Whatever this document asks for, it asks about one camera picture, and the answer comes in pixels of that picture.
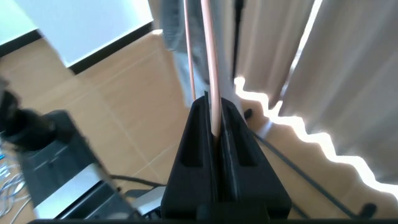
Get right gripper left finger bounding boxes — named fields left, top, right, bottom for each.
left=160, top=91, right=218, bottom=219

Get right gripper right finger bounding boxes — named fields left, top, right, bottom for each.
left=220, top=98, right=292, bottom=219

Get pink clothes hanger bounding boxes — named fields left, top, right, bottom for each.
left=183, top=0, right=223, bottom=139

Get pale grey shorts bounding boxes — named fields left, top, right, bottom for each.
left=160, top=0, right=246, bottom=110

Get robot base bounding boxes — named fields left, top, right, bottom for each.
left=0, top=77, right=167, bottom=220

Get black clothes rack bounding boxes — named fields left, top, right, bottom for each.
left=232, top=0, right=377, bottom=220

